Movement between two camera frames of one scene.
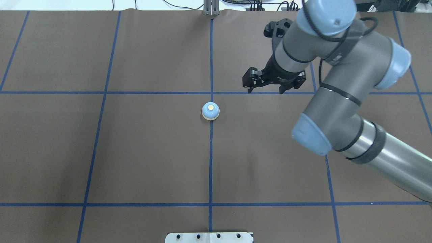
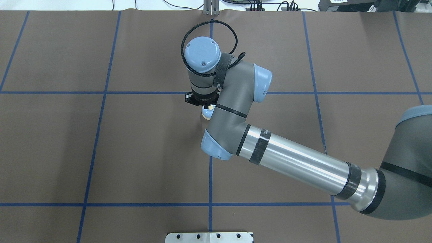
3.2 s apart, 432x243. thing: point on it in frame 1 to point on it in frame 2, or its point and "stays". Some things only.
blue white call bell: [210, 111] stays
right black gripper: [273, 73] to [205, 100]
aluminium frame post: [211, 8] stays
